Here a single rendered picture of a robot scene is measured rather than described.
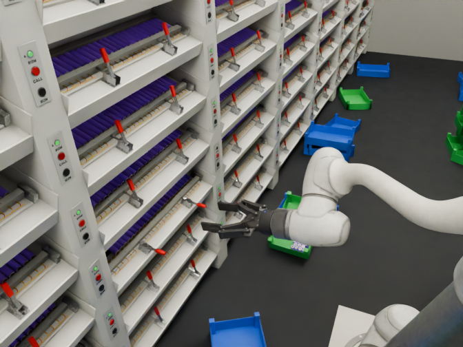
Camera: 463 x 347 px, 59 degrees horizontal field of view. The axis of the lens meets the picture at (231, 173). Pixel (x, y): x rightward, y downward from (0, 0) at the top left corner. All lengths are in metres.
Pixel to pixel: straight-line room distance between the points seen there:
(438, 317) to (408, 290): 1.18
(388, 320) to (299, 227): 0.34
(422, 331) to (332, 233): 0.35
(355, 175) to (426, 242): 1.21
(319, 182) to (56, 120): 0.68
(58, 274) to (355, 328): 0.96
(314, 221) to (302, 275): 0.87
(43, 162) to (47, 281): 0.32
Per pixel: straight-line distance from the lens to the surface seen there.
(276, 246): 2.03
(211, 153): 1.59
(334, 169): 1.15
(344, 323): 1.52
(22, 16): 0.89
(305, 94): 2.89
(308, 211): 1.14
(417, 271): 2.12
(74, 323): 1.27
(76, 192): 1.04
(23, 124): 0.92
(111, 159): 1.15
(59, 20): 0.95
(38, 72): 0.91
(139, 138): 1.22
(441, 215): 0.93
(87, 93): 1.05
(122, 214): 1.25
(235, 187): 1.97
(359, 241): 2.19
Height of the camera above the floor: 1.44
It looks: 34 degrees down
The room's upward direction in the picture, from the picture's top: 2 degrees counter-clockwise
